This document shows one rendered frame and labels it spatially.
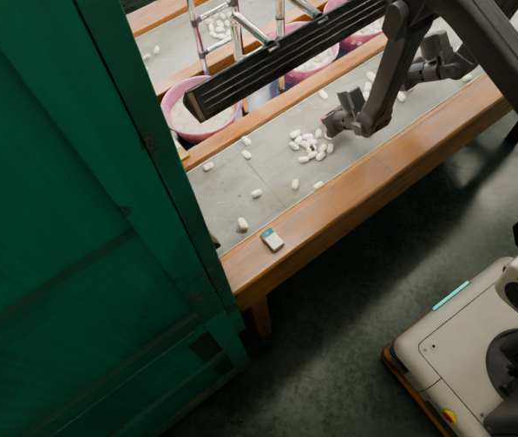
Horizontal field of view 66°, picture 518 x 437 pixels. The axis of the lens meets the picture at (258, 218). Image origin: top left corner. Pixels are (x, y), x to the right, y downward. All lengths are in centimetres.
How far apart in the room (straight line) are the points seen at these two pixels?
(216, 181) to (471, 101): 85
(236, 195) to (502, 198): 148
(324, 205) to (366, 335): 82
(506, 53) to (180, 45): 123
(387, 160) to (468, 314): 68
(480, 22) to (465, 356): 114
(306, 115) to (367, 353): 100
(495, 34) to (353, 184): 59
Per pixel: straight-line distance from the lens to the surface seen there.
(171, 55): 166
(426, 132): 135
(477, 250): 210
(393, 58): 91
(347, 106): 115
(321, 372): 176
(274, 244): 105
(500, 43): 73
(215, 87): 96
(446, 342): 159
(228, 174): 123
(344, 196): 116
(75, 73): 36
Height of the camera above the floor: 174
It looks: 61 degrees down
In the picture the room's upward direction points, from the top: 8 degrees counter-clockwise
